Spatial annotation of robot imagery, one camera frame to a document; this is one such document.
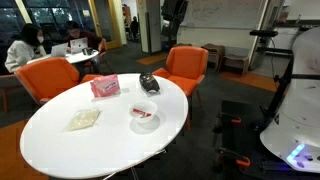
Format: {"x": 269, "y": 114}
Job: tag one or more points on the red Expo marker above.
{"x": 142, "y": 113}

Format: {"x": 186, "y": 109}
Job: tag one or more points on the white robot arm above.
{"x": 294, "y": 133}

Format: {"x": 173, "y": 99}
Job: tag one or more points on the black snack bag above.
{"x": 148, "y": 82}

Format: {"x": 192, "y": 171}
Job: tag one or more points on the white bowl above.
{"x": 147, "y": 106}

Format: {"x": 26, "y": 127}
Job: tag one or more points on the orange armchair right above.
{"x": 185, "y": 67}

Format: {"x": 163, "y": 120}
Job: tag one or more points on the orange armchair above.
{"x": 45, "y": 79}
{"x": 185, "y": 67}

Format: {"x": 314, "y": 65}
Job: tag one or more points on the pink snack bag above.
{"x": 105, "y": 85}

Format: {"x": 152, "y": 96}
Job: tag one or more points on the large white round table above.
{"x": 115, "y": 142}

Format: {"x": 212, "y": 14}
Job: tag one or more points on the wooden stool left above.
{"x": 215, "y": 53}

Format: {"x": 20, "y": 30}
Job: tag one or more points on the wooden stool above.
{"x": 241, "y": 61}
{"x": 215, "y": 53}

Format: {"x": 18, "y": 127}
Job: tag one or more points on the orange clamp upper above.
{"x": 229, "y": 118}

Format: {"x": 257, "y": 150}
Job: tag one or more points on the orange clamp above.
{"x": 229, "y": 118}
{"x": 239, "y": 159}

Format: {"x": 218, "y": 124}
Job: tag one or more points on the clear plastic bag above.
{"x": 83, "y": 119}

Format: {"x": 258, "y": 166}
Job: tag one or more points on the person in dark red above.
{"x": 75, "y": 32}

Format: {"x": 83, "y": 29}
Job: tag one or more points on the whiteboard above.
{"x": 236, "y": 14}

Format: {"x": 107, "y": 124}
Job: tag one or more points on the wooden stool right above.
{"x": 241, "y": 61}

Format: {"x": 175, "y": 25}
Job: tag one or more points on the small white round table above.
{"x": 72, "y": 58}

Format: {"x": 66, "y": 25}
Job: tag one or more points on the silver laptop right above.
{"x": 77, "y": 45}

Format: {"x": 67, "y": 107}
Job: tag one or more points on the silver laptop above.
{"x": 59, "y": 50}
{"x": 77, "y": 45}

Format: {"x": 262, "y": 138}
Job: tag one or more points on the silver laptop left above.
{"x": 59, "y": 50}

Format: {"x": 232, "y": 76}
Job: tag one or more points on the orange clamp lower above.
{"x": 239, "y": 159}

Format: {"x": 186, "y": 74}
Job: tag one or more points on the orange armchair left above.
{"x": 45, "y": 79}

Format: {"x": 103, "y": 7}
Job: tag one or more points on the person in white sweater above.
{"x": 26, "y": 48}

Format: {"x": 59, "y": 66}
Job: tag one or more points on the black camera on stand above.
{"x": 263, "y": 33}

